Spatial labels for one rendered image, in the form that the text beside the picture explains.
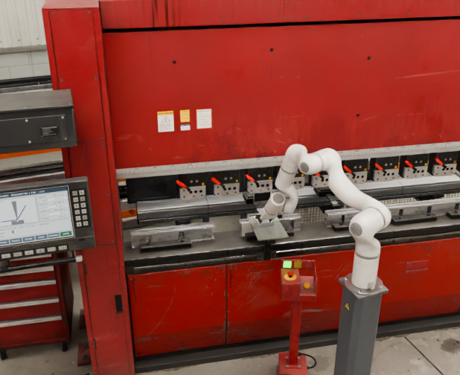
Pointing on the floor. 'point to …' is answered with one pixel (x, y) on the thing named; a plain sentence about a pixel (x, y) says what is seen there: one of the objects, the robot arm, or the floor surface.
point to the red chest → (27, 304)
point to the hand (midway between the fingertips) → (265, 219)
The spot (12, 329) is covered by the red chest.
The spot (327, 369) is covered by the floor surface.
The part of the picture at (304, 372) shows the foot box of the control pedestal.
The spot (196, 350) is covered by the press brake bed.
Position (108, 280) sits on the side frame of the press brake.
